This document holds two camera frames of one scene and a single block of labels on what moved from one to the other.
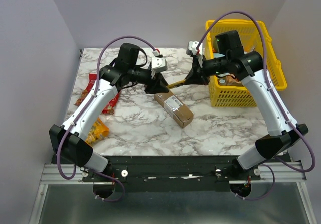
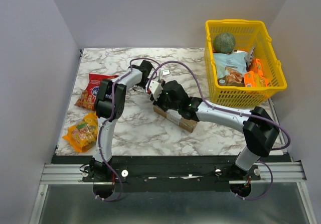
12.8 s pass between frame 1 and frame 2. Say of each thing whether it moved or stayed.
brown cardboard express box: moved
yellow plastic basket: stayed
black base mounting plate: stayed
